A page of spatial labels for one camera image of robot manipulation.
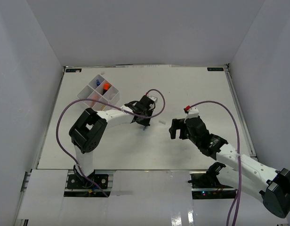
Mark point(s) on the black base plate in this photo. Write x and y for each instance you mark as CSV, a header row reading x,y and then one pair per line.
x,y
75,182
205,188

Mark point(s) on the clear tape roll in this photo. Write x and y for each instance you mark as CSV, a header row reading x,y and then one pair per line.
x,y
112,95

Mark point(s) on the right black corner label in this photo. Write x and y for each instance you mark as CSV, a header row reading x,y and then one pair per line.
x,y
215,69

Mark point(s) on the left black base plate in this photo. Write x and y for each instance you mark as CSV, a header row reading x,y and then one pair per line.
x,y
75,182

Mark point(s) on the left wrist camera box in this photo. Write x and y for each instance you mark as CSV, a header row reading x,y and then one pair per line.
x,y
153,98

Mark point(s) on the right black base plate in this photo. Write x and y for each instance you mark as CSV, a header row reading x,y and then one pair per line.
x,y
205,188

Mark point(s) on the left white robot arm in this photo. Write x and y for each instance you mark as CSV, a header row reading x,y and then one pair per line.
x,y
88,130

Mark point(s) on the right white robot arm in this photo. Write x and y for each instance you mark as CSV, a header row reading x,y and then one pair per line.
x,y
268,185

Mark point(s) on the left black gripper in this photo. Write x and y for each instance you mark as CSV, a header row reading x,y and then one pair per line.
x,y
144,122

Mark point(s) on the black corner label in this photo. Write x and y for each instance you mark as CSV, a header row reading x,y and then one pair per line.
x,y
73,70
215,69

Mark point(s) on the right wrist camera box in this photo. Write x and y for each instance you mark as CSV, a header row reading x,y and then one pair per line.
x,y
191,112

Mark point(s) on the orange pen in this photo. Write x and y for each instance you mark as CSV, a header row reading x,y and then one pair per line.
x,y
98,104

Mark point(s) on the left black corner label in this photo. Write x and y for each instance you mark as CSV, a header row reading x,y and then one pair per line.
x,y
73,70

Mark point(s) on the orange cap black highlighter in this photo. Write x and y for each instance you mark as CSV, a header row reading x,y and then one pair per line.
x,y
105,88

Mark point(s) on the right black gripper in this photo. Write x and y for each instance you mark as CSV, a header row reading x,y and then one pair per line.
x,y
178,124

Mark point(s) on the white divided organizer box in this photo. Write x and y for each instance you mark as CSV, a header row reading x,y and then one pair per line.
x,y
91,90

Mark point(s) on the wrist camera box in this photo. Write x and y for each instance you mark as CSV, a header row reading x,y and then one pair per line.
x,y
191,112
153,98

